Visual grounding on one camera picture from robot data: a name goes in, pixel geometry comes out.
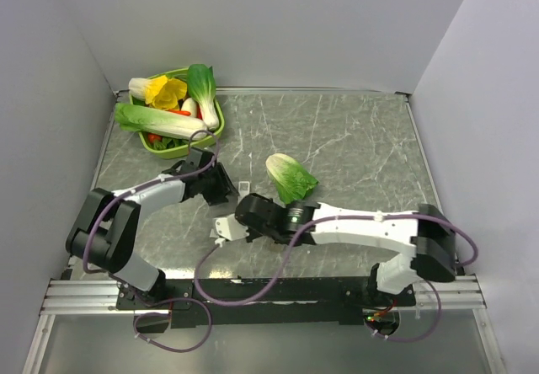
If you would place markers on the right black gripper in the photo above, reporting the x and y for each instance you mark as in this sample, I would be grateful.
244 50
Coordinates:
252 233

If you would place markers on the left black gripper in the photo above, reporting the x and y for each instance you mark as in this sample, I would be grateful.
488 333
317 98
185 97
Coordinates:
225 186

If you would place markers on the long white remote control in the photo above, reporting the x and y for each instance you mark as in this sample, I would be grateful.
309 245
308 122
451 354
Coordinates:
243 188

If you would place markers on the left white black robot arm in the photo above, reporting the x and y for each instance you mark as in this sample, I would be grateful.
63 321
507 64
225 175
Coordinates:
105 230

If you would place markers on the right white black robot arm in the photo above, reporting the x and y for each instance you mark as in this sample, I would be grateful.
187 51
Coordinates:
424 242

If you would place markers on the green napa cabbage half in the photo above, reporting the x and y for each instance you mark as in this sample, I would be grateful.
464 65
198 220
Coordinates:
292 181

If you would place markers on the red chili pepper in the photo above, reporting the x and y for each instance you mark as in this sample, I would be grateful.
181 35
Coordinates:
180 112

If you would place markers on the white radish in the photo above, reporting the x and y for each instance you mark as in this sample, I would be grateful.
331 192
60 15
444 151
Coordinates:
189 107

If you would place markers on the long green white cabbage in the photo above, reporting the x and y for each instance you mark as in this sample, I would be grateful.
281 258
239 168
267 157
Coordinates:
139 118

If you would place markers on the green white bok choy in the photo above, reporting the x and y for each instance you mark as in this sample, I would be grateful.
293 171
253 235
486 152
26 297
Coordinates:
202 88

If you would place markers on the green plastic basket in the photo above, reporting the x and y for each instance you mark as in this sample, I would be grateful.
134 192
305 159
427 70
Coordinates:
176 147

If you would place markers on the yellow leafed cabbage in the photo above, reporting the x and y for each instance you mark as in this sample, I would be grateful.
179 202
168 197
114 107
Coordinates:
161 93

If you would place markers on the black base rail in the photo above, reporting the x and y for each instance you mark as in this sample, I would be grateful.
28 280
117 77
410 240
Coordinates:
341 300

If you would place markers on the aluminium frame rail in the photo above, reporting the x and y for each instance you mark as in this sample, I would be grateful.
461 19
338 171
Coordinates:
99 297

